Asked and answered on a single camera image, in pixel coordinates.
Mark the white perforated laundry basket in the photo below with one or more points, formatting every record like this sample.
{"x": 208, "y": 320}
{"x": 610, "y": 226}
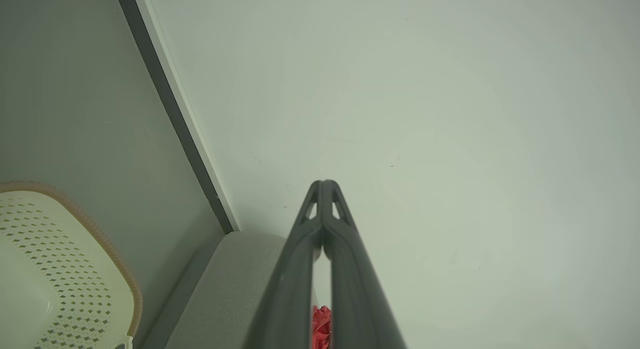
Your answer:
{"x": 50, "y": 269}

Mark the red jersey with white trim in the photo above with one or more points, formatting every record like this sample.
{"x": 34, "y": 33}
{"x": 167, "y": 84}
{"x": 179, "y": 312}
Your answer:
{"x": 321, "y": 329}

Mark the grey fabric sofa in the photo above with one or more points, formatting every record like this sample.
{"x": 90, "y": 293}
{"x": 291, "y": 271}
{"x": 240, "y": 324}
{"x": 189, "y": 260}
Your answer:
{"x": 220, "y": 299}

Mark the white and black baseboard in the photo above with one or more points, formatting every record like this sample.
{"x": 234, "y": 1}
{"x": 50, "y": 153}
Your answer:
{"x": 172, "y": 104}

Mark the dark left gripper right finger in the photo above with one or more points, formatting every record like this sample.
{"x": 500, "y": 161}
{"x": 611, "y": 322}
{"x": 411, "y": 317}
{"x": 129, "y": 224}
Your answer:
{"x": 357, "y": 299}

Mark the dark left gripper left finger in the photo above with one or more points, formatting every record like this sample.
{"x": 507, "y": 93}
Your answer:
{"x": 292, "y": 289}

